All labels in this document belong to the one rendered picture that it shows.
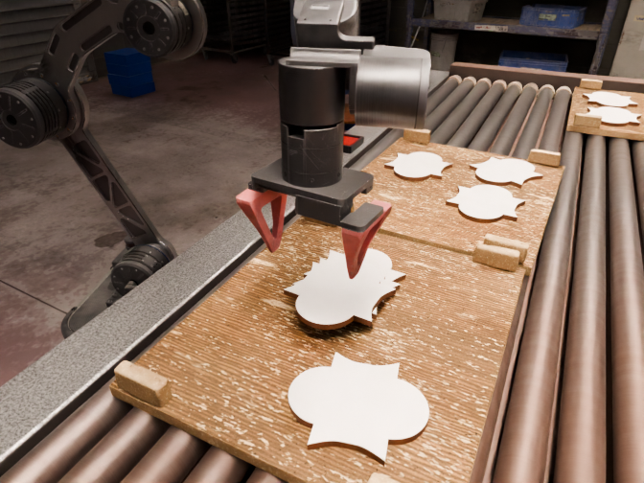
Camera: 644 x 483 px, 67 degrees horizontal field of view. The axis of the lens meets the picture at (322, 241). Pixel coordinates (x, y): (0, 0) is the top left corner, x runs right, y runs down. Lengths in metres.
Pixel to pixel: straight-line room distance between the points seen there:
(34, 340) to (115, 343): 1.60
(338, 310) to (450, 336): 0.13
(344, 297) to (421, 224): 0.26
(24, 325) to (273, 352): 1.85
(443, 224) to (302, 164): 0.41
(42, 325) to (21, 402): 1.69
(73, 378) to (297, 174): 0.34
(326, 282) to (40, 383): 0.33
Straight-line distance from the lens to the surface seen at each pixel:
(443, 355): 0.56
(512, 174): 1.00
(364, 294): 0.59
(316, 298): 0.58
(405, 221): 0.80
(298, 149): 0.43
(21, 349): 2.22
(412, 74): 0.41
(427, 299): 0.63
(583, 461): 0.54
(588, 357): 0.64
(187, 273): 0.73
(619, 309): 0.75
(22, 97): 1.65
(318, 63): 0.42
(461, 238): 0.77
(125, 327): 0.66
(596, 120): 1.37
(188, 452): 0.52
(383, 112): 0.41
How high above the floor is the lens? 1.32
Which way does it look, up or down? 32 degrees down
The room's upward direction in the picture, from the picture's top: straight up
